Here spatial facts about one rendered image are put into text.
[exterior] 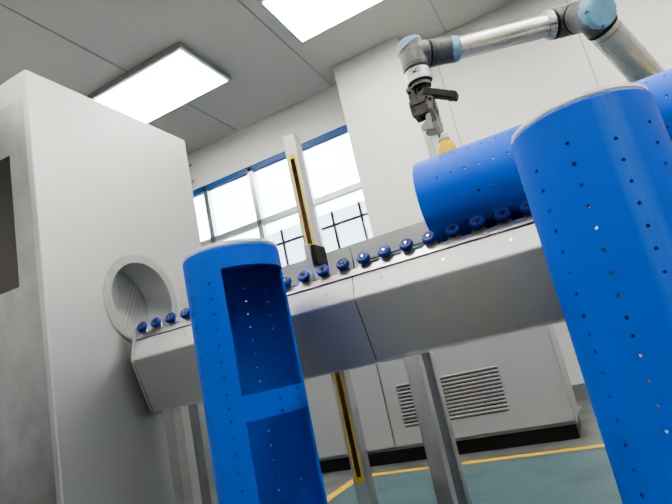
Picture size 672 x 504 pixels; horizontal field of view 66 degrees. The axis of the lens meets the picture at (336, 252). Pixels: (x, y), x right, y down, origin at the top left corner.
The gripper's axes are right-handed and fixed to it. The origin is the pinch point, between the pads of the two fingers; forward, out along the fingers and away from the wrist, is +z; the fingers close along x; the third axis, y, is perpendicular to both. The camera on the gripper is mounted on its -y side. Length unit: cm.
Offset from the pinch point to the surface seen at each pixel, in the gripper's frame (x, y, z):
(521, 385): -155, 19, 99
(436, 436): 11, 25, 91
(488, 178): 14.2, -11.0, 23.4
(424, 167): 11.4, 6.4, 12.4
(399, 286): 15, 23, 46
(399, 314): 12, 26, 54
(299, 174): -30, 68, -20
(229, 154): -288, 267, -186
